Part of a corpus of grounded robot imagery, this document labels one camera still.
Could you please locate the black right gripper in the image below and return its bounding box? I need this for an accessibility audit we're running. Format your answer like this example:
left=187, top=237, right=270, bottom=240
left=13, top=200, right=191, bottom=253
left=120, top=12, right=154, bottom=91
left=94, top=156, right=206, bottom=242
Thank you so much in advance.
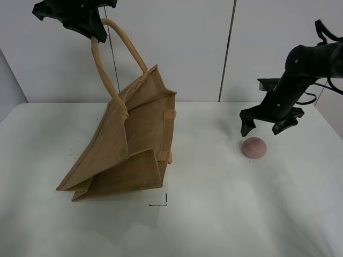
left=240, top=104, right=304, bottom=137

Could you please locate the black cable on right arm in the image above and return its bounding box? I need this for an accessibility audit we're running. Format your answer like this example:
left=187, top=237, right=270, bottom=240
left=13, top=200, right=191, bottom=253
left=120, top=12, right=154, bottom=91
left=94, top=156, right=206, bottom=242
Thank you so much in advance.
left=304, top=19, right=343, bottom=105

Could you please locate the brown linen tote bag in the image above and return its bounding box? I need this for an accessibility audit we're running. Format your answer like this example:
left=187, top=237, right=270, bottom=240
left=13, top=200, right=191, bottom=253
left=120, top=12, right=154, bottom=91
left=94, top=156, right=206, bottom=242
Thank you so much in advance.
left=57, top=18, right=176, bottom=202

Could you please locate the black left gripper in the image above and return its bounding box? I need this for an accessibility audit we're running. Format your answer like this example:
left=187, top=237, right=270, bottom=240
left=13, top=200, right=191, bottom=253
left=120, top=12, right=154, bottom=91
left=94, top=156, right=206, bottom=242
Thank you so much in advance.
left=32, top=0, right=117, bottom=43

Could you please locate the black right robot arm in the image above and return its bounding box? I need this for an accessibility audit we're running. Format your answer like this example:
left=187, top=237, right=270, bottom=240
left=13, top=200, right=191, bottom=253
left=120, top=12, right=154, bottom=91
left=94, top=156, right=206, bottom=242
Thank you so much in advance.
left=240, top=42, right=342, bottom=137

